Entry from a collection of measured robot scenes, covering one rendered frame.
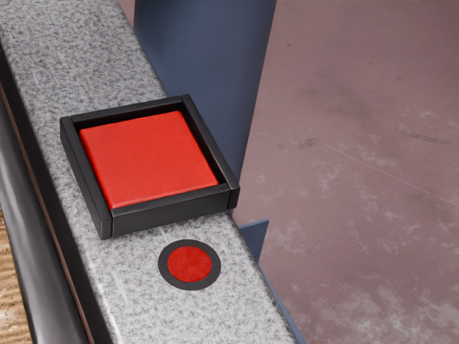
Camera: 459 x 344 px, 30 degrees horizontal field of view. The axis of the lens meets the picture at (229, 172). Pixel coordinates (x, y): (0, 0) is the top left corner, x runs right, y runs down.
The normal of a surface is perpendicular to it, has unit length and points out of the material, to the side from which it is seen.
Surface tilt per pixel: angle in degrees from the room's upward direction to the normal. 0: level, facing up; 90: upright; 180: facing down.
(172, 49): 90
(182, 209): 90
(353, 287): 0
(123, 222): 90
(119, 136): 0
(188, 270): 0
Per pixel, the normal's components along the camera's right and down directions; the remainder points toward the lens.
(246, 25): 0.51, 0.67
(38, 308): 0.20, -0.69
